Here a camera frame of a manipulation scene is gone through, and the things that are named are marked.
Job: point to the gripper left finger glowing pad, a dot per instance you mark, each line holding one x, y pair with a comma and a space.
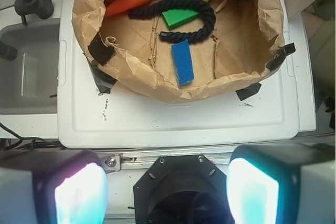
68, 186

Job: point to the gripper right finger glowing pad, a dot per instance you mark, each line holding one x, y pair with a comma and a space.
282, 183

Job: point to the blue sponge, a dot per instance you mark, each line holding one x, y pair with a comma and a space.
183, 63

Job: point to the white plastic bin lid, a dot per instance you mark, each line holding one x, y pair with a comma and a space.
120, 119

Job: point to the grey sink basin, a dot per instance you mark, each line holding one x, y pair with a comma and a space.
29, 83

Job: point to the brown paper bag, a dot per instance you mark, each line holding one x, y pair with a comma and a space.
234, 44

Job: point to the green wedge block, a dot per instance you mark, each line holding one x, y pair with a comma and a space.
175, 18

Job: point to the aluminium frame rail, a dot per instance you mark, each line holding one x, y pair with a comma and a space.
140, 158

